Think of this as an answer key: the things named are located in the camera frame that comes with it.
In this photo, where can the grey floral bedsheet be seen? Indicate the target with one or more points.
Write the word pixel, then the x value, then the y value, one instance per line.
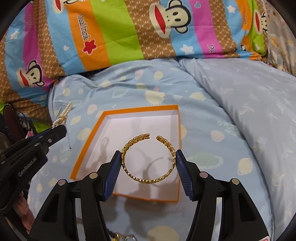
pixel 281 41

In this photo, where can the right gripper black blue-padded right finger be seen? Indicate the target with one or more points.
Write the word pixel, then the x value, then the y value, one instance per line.
pixel 227 202

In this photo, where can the pearl brooch with chain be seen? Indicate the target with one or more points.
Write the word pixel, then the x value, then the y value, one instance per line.
pixel 62 119

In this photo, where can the dark bedside furniture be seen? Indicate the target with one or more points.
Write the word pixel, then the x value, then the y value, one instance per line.
pixel 16 125

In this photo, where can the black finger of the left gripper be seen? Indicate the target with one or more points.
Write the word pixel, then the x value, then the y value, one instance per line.
pixel 47 137

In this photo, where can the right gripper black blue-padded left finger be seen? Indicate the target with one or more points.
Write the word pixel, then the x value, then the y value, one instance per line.
pixel 57 218

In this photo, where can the person's hand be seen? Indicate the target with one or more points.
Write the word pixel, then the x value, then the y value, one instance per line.
pixel 21 207

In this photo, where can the colourful striped monkey pillow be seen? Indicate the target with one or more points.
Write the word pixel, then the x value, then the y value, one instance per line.
pixel 42 41

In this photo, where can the orange shallow cardboard box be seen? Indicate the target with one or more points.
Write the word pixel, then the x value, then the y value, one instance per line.
pixel 146 160

